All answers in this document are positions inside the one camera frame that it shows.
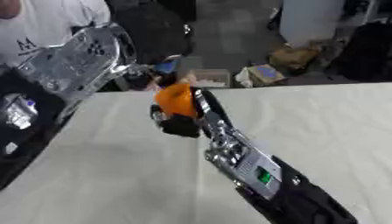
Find white cabinet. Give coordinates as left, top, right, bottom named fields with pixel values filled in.
left=276, top=0, right=348, bottom=48

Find grey blue cup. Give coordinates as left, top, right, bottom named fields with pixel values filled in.
left=151, top=54, right=206, bottom=86

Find open cardboard box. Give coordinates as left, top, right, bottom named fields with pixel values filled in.
left=191, top=68, right=233, bottom=89

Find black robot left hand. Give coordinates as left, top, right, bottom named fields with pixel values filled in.
left=121, top=57, right=178, bottom=90

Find orange cup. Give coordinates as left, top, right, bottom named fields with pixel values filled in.
left=153, top=82, right=201, bottom=119

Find crumpled brown cardboard box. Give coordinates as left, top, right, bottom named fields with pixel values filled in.
left=268, top=42, right=325, bottom=74

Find person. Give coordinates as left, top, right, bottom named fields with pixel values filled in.
left=0, top=0, right=114, bottom=68

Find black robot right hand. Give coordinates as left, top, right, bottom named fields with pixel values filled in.
left=148, top=87, right=236, bottom=139

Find large black bag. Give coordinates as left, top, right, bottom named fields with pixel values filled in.
left=325, top=19, right=392, bottom=84

